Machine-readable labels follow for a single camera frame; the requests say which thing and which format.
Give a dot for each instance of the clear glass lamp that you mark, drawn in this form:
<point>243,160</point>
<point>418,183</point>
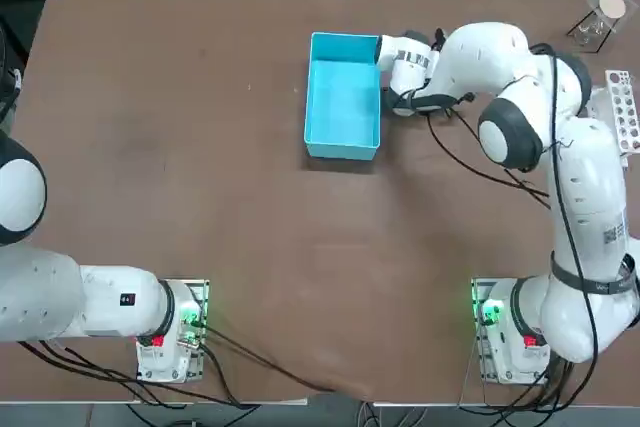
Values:
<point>587,34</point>

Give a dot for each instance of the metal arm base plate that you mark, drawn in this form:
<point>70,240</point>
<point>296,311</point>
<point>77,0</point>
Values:
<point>197,372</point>
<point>487,372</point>

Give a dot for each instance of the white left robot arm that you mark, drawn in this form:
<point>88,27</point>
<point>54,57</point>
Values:
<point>100,302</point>

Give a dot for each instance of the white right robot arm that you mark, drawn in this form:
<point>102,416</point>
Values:
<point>590,207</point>

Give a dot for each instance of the white test tube rack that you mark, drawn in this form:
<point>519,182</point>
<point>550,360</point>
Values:
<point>625,112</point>

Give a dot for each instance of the blue plastic bin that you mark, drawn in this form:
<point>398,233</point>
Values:
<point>342,102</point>

